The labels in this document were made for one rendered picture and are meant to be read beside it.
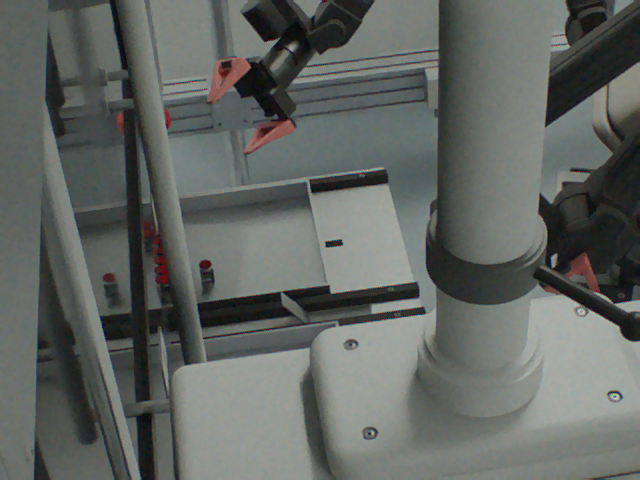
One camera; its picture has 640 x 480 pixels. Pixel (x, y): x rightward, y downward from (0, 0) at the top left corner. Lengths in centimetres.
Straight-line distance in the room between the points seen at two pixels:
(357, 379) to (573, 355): 17
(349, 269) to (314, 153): 164
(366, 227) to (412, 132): 162
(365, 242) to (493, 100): 137
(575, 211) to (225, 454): 74
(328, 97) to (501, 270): 224
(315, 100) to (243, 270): 107
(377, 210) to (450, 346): 126
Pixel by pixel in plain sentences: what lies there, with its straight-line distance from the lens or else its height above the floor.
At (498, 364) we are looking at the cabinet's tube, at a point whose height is 163.
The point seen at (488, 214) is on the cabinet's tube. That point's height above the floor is 178.
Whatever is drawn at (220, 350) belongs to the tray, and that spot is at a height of 89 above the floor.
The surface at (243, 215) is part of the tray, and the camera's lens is 222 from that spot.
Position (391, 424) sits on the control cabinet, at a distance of 99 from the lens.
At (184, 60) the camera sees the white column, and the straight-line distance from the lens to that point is 372.
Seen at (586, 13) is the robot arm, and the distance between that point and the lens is 193.
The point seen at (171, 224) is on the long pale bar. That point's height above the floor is 151.
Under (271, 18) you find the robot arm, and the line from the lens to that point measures 192.
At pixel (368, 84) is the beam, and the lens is 310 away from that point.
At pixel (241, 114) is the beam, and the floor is 48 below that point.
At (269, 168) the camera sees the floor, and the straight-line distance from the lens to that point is 369.
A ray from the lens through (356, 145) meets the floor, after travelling 374.
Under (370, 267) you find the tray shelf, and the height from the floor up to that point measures 88.
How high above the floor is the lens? 236
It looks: 43 degrees down
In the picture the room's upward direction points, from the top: 4 degrees counter-clockwise
